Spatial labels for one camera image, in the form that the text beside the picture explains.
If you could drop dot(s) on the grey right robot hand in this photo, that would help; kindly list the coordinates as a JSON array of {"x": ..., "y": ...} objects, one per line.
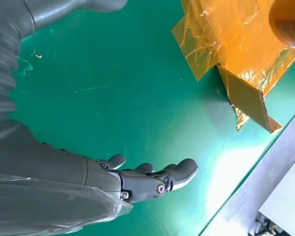
[{"x": 51, "y": 166}]

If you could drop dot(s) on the green table mat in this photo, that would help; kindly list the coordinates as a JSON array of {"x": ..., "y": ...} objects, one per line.
[{"x": 137, "y": 97}]

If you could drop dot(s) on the yellow taped cardboard sheet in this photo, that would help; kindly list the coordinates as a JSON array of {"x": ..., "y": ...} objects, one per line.
[{"x": 235, "y": 39}]

